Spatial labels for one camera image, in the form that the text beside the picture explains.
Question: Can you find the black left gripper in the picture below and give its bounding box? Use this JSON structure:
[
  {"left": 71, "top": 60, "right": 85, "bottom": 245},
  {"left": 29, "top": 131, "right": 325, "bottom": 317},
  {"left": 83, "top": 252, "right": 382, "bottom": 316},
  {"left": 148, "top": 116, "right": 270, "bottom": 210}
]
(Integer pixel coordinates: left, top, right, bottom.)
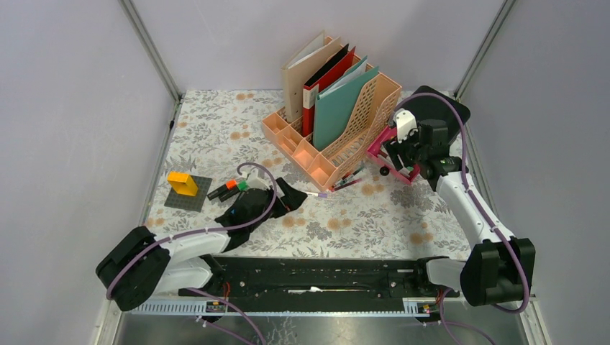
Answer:
[{"left": 248, "top": 177, "right": 306, "bottom": 231}]

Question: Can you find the white marker purple cap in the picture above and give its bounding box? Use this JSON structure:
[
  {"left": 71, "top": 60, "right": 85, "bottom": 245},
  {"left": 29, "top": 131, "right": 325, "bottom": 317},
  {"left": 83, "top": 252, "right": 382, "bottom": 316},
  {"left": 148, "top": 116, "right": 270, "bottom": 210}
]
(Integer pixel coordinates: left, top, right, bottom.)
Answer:
[{"left": 305, "top": 192, "right": 328, "bottom": 198}]

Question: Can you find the pink drawer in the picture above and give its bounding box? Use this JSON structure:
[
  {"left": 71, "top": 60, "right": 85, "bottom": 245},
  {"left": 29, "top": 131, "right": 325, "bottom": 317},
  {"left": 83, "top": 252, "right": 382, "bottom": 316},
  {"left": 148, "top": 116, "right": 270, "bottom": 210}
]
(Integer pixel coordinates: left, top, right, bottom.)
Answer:
[{"left": 366, "top": 126, "right": 420, "bottom": 185}]

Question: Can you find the teal file folder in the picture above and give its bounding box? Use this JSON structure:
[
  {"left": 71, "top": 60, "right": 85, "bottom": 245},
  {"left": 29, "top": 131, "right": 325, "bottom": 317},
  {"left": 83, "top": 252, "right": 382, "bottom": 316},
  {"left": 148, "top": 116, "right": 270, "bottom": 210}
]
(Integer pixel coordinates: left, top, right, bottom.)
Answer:
[{"left": 312, "top": 56, "right": 378, "bottom": 151}]

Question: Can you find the red file folder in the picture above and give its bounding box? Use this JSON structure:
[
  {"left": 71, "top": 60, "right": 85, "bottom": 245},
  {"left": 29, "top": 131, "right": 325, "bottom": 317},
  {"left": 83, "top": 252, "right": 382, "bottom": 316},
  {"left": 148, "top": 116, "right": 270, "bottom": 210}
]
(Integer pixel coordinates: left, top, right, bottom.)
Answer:
[{"left": 301, "top": 44, "right": 357, "bottom": 138}]

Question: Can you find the beige file binder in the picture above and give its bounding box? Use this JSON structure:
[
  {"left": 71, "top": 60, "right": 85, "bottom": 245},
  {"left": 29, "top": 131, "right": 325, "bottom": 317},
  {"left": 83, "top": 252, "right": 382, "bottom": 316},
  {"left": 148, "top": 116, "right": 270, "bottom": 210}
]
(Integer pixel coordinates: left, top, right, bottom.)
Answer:
[{"left": 281, "top": 31, "right": 342, "bottom": 123}]

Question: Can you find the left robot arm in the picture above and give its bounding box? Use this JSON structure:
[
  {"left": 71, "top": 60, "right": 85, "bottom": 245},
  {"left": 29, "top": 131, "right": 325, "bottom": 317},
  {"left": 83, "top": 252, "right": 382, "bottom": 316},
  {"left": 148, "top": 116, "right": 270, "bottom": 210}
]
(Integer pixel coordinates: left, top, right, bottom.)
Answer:
[{"left": 95, "top": 178, "right": 308, "bottom": 311}]

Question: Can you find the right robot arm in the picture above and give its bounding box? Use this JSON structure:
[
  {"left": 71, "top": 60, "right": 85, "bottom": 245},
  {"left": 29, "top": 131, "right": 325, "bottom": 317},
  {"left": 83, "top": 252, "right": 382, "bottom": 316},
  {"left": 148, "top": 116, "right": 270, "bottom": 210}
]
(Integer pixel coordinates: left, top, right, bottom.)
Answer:
[{"left": 386, "top": 118, "right": 536, "bottom": 313}]

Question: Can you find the orange gel pen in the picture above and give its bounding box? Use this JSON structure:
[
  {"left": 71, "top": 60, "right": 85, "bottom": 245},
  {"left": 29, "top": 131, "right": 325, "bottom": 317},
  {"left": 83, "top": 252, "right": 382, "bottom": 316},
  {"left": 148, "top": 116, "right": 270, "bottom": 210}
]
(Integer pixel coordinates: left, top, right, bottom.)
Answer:
[{"left": 329, "top": 173, "right": 352, "bottom": 190}]

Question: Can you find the black pink drawer unit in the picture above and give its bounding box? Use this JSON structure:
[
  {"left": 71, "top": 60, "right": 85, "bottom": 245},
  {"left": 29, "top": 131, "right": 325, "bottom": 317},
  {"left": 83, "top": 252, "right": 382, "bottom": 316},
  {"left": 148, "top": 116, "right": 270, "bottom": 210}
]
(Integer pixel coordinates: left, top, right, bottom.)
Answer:
[{"left": 395, "top": 86, "right": 471, "bottom": 144}]

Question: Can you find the green gel pen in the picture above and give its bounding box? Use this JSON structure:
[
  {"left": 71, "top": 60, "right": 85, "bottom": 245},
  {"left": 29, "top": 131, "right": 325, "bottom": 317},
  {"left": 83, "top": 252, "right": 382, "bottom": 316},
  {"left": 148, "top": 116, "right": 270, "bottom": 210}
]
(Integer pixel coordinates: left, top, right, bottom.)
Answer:
[{"left": 331, "top": 164, "right": 364, "bottom": 190}]

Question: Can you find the peach plastic file organizer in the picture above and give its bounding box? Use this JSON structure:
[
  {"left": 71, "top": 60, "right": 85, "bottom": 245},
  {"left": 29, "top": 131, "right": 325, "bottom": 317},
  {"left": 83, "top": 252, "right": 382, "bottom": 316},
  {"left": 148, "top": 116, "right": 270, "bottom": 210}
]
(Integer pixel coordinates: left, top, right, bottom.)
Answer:
[{"left": 262, "top": 44, "right": 401, "bottom": 191}]

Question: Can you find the green cap black highlighter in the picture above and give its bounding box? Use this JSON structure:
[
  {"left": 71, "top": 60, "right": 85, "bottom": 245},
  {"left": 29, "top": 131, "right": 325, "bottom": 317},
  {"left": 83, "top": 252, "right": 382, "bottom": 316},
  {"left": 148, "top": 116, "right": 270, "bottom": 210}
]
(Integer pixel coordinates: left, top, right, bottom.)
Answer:
[{"left": 219, "top": 180, "right": 248, "bottom": 202}]

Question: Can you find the magenta gel pen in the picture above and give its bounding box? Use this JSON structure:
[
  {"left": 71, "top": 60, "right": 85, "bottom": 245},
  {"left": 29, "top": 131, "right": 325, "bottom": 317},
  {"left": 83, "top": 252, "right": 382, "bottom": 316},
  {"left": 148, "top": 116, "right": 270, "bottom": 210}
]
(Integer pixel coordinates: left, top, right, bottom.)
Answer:
[{"left": 331, "top": 178, "right": 362, "bottom": 193}]

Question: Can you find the orange cap black highlighter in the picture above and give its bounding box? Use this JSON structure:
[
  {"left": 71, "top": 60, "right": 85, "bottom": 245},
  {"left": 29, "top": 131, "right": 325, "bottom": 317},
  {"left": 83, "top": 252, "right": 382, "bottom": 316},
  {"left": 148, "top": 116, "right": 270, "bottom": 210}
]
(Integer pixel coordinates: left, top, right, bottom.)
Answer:
[{"left": 207, "top": 180, "right": 237, "bottom": 201}]

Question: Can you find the floral tablecloth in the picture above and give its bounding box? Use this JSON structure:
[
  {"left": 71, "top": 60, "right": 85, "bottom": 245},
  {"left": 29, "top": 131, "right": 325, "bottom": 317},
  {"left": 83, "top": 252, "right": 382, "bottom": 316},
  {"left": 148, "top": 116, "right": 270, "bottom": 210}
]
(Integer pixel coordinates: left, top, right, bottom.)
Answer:
[{"left": 162, "top": 90, "right": 470, "bottom": 259}]

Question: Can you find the yellow building block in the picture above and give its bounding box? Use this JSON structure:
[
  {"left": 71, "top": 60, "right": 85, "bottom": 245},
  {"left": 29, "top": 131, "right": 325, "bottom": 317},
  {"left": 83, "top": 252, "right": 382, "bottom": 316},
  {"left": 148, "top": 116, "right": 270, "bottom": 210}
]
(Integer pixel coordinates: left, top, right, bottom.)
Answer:
[{"left": 167, "top": 171, "right": 199, "bottom": 197}]

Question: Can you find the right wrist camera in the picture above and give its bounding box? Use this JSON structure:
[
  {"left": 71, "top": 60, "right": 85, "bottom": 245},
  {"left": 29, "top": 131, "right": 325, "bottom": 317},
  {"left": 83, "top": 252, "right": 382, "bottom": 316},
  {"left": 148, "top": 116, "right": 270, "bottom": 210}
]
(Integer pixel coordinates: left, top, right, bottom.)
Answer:
[{"left": 394, "top": 109, "right": 417, "bottom": 143}]

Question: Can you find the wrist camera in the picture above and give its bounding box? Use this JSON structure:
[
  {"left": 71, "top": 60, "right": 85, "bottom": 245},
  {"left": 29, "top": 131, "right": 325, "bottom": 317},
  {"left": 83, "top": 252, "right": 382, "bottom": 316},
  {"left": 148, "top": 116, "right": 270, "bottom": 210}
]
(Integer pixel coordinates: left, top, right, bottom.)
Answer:
[
  {"left": 394, "top": 109, "right": 417, "bottom": 143},
  {"left": 245, "top": 172, "right": 269, "bottom": 190}
]

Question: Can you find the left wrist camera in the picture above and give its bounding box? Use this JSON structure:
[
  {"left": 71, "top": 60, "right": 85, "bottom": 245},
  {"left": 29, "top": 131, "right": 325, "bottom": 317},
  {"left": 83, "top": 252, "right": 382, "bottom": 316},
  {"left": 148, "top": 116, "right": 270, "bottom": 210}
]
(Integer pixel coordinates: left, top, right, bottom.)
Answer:
[{"left": 245, "top": 172, "right": 269, "bottom": 190}]

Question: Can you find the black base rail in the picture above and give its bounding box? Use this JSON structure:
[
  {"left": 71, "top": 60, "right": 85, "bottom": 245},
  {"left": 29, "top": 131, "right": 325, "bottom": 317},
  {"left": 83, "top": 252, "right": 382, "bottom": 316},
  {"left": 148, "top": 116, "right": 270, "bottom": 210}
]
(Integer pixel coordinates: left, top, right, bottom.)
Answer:
[{"left": 178, "top": 255, "right": 447, "bottom": 304}]

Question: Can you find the grey slotted cable duct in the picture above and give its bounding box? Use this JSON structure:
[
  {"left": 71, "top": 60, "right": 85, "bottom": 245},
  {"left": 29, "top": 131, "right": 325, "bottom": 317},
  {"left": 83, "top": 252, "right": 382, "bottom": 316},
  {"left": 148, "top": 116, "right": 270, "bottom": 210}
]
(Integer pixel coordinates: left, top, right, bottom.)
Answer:
[{"left": 129, "top": 296, "right": 432, "bottom": 318}]

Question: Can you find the right aluminium frame post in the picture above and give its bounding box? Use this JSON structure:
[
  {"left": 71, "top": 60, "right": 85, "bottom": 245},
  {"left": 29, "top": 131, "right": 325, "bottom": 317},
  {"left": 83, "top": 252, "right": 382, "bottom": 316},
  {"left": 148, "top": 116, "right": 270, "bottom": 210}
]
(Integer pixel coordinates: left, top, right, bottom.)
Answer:
[{"left": 453, "top": 0, "right": 516, "bottom": 100}]

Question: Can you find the aluminium frame post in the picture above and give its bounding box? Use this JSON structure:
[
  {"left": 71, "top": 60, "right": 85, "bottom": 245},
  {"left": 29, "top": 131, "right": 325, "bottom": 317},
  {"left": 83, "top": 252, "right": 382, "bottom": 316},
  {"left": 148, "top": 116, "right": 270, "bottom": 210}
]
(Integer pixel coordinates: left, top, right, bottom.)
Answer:
[
  {"left": 453, "top": 0, "right": 516, "bottom": 100},
  {"left": 119, "top": 0, "right": 182, "bottom": 104}
]

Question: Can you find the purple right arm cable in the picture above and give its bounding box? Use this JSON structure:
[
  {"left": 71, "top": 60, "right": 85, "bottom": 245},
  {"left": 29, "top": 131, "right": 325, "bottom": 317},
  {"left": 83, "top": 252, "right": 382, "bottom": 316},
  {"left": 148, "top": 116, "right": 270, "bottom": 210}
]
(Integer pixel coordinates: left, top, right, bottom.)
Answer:
[{"left": 395, "top": 92, "right": 531, "bottom": 345}]

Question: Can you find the left aluminium frame post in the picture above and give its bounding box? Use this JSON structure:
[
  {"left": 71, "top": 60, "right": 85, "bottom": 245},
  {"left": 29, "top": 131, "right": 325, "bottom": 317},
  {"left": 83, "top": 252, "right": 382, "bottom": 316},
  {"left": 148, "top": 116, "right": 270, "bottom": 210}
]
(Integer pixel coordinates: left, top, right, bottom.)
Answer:
[{"left": 119, "top": 0, "right": 182, "bottom": 104}]

